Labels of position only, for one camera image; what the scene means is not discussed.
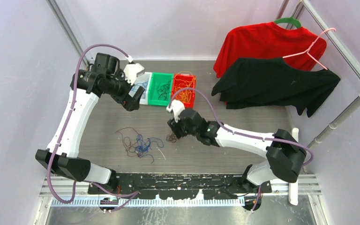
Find green hanger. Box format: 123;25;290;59
273;17;302;29

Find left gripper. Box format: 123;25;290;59
103;68;143;111

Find cable bundle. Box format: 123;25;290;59
115;127;165;164

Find green plastic bin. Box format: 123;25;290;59
148;72;174;107

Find red t-shirt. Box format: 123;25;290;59
213;22;327;78

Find metal clothes rack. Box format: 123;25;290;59
276;0;360;206

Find dark cables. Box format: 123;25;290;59
156;79;173;101

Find pink hanger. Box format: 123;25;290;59
282;27;337;70

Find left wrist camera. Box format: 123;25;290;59
123;62;145;85

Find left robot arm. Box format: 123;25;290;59
35;53;144;194

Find red plastic bin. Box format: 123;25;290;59
171;73;196;108

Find yellow cables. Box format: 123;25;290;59
173;71;197;105

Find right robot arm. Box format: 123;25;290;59
167;109;307;193

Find blue cable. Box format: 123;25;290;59
134;80;150;94

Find white plastic bin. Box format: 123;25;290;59
129;72;152;105

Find brown cable clump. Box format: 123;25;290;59
165;132;178;143

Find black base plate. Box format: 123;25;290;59
102;173;274;200

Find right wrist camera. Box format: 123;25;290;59
166;99;185;123

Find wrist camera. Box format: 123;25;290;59
166;99;185;123
123;62;145;85

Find aluminium corner post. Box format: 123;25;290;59
46;0;88;57

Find black t-shirt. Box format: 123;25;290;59
211;58;341;118

